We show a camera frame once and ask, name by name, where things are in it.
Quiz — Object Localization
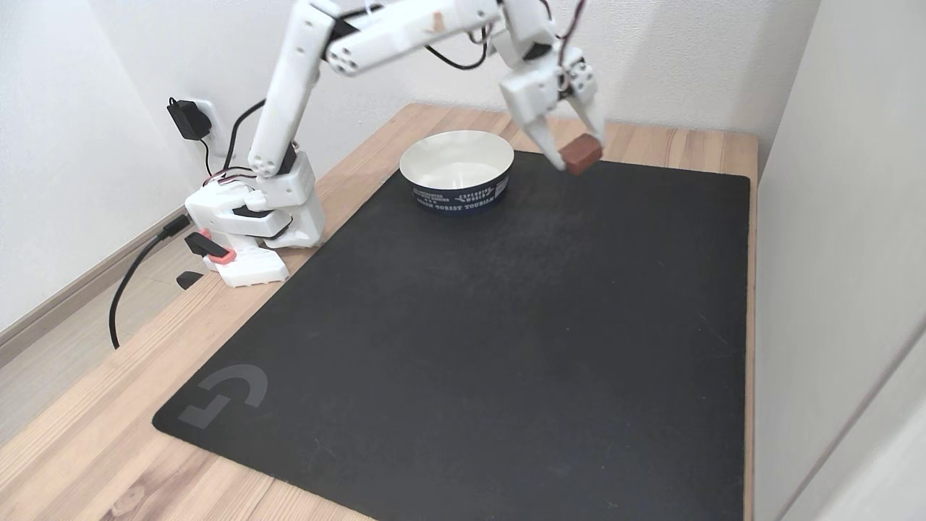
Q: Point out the red brown toy block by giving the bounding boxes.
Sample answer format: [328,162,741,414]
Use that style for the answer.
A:
[561,135,604,177]

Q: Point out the black arm wire loop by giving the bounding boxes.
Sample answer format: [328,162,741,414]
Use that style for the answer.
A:
[423,29,500,72]

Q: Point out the grey baseboard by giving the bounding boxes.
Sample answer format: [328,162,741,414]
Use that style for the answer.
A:
[0,206,190,366]

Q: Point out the white bowl with navy band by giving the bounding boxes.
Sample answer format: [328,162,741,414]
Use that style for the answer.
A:
[399,130,515,213]

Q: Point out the black cable with plug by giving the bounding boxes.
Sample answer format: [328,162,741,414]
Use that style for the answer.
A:
[109,215,192,350]

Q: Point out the thick black power cable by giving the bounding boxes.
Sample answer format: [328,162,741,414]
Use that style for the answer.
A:
[223,99,267,173]

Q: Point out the black and orange clamp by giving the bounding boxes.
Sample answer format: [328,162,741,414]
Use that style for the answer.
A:
[184,228,237,265]

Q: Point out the black power adapter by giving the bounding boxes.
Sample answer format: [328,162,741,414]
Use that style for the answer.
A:
[167,98,212,142]

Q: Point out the black mouse mat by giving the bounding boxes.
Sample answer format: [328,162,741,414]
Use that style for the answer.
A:
[152,151,751,521]

